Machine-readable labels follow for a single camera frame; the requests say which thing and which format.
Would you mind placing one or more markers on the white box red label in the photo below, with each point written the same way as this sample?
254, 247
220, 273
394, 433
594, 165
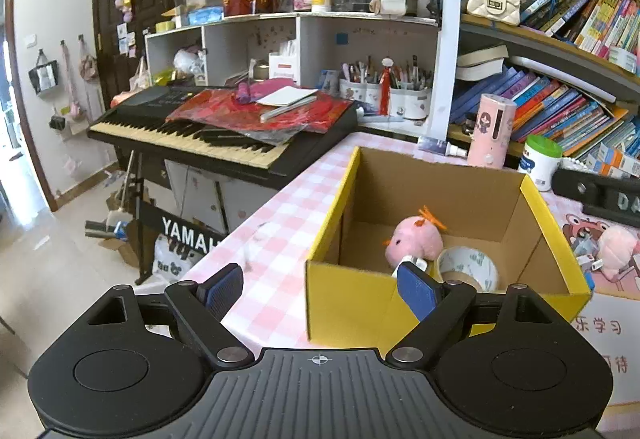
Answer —
282, 69

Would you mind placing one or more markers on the wide yellow tape roll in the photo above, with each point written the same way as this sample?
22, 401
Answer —
465, 256

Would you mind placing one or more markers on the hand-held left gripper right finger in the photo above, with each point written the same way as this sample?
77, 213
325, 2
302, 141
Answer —
417, 291

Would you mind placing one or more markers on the pink door charm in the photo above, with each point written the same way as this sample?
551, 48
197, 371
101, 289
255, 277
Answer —
123, 8

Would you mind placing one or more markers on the yellow cardboard box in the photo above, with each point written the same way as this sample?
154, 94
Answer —
450, 199

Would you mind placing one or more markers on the pink cylindrical humidifier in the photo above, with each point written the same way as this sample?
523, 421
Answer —
490, 129

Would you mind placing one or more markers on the small metal tin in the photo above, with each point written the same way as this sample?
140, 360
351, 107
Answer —
261, 72

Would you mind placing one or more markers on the small yellow tape roll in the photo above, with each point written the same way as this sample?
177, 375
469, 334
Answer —
164, 27

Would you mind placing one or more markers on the white light bar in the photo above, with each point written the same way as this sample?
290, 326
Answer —
560, 76

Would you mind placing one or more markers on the white charger plug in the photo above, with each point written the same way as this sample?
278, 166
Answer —
415, 264

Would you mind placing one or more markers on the stack of orange white boxes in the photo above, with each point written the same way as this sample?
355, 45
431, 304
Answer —
612, 161

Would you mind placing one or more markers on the blue packet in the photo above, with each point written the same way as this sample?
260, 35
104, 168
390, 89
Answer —
205, 15

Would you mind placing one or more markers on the red cloth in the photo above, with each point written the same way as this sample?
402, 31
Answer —
300, 116

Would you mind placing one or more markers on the black electronic keyboard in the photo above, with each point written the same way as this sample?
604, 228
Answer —
150, 109

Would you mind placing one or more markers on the white cabinet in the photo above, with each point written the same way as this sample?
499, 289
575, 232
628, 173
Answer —
240, 204

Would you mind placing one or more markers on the white cubby shelf unit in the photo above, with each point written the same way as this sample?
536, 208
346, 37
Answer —
320, 39

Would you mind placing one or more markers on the pink chick plush toy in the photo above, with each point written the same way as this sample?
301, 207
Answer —
415, 239

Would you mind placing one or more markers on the white cream tube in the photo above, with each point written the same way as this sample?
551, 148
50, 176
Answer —
440, 146

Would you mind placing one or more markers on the crumpled plastic bag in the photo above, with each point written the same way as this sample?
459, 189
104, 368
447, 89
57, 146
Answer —
189, 63

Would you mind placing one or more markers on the white notebook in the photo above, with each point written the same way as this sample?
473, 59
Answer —
287, 98

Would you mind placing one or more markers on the black keyboard stand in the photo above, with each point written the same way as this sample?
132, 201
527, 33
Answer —
185, 234

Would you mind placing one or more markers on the red tassel charm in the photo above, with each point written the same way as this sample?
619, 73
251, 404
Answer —
385, 89

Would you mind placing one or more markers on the white pen holder with pens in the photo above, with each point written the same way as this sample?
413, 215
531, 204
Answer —
400, 101

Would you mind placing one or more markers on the grey hanging tote bag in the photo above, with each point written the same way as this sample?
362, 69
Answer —
44, 76

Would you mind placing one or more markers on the white printed plastic bag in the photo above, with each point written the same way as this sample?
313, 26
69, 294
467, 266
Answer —
170, 264

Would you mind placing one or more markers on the white quilted pouch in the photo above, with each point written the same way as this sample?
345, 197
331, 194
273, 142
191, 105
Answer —
575, 163

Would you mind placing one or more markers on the thick paperback book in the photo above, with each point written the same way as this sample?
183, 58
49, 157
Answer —
482, 55
480, 70

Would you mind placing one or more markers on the wooden bookshelf white frame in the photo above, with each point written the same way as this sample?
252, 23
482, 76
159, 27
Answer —
445, 44

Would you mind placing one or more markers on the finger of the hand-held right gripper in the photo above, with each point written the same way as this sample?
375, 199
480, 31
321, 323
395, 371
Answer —
570, 184

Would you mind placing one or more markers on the broom and dustpan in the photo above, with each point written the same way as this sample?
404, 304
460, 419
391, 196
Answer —
117, 214

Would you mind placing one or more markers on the white jar green lid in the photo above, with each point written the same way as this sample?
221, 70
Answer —
540, 164

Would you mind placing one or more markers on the row of colourful books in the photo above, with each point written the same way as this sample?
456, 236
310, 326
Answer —
590, 9
560, 114

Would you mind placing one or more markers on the pink pig plush toy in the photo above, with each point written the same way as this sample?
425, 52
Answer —
617, 246

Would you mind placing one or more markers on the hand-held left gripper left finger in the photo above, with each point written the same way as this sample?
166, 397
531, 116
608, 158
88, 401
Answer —
225, 291

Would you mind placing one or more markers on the magenta cloth roll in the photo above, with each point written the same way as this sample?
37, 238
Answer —
245, 91

